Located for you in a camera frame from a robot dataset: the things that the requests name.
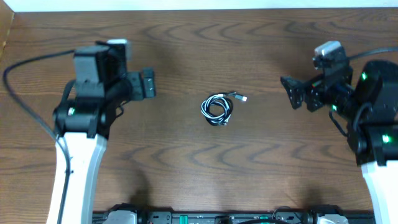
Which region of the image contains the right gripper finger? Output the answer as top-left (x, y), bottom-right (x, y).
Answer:
top-left (280, 76), bottom-right (305, 90)
top-left (287, 89), bottom-right (304, 110)

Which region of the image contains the white USB cable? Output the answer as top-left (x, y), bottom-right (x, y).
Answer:
top-left (200, 93), bottom-right (233, 126)

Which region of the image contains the black USB cable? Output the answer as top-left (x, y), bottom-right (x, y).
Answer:
top-left (200, 91), bottom-right (248, 126)

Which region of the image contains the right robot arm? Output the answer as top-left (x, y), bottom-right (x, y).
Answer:
top-left (280, 60), bottom-right (397, 223)

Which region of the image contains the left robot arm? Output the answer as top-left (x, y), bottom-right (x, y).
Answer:
top-left (47, 39), bottom-right (156, 223)

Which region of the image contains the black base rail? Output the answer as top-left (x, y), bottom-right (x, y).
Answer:
top-left (91, 203), bottom-right (376, 224)

